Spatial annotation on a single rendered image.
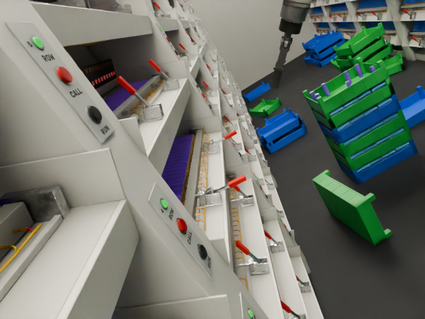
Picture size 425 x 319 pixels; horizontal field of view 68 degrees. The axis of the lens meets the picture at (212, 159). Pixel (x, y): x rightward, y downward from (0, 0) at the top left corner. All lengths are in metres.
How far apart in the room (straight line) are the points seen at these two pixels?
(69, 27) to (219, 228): 0.36
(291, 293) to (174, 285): 0.59
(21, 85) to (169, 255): 0.20
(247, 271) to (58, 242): 0.50
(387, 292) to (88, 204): 1.05
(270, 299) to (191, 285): 0.33
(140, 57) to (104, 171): 0.71
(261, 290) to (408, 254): 0.73
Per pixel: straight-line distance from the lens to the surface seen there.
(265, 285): 0.69
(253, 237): 0.80
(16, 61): 0.30
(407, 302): 1.19
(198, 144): 0.85
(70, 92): 0.32
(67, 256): 0.25
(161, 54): 0.96
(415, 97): 2.16
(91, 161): 0.29
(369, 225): 1.28
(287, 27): 1.16
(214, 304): 0.37
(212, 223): 0.55
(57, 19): 0.43
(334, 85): 1.66
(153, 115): 0.54
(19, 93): 0.30
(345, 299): 1.24
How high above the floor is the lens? 0.96
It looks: 20 degrees down
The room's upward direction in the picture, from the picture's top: 34 degrees counter-clockwise
